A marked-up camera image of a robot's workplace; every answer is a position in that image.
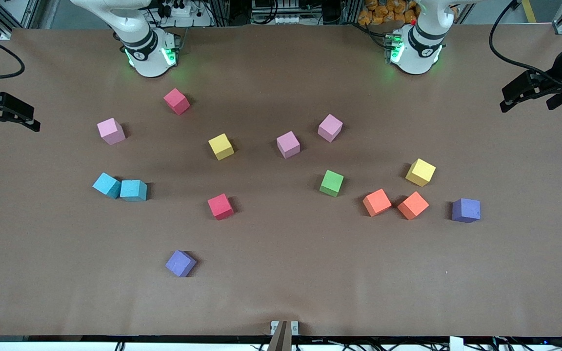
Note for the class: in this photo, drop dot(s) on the brown paper table cover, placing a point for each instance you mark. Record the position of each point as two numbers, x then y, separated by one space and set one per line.
281 292

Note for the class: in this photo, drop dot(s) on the orange packaged goods pile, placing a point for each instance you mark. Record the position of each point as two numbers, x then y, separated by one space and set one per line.
388 12

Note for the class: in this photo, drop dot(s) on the black table edge rail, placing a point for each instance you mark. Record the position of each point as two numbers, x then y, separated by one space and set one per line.
66 338

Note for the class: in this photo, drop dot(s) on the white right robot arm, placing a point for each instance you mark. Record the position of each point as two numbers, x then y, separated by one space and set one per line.
151 66

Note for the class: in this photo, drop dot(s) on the orange foam cube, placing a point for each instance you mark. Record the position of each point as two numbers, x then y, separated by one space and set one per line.
413 205
376 202

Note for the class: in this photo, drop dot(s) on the pink foam cube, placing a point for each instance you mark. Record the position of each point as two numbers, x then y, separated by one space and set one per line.
330 127
110 130
288 144

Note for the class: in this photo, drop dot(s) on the red foam cube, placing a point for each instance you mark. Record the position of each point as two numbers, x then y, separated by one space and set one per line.
220 205
177 101

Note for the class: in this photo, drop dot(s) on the small metal bracket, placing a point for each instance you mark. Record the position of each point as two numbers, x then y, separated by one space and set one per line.
294 327

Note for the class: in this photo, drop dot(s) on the cyan foam cube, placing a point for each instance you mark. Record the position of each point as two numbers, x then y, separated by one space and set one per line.
106 185
133 190

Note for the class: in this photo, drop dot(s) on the white equipment rack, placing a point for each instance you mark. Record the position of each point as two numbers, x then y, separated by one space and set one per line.
286 19

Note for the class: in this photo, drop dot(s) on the white power strip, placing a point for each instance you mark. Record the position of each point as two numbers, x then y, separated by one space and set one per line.
181 10

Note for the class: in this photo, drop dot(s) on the purple foam cube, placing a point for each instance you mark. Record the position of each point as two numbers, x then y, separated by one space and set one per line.
180 263
466 210

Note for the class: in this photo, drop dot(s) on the yellow foam cube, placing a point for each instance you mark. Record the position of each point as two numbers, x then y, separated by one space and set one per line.
420 171
221 146

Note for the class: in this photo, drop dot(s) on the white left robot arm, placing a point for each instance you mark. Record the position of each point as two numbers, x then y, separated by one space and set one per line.
415 63

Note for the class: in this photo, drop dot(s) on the green foam cube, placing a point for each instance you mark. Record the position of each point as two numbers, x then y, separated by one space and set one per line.
331 183

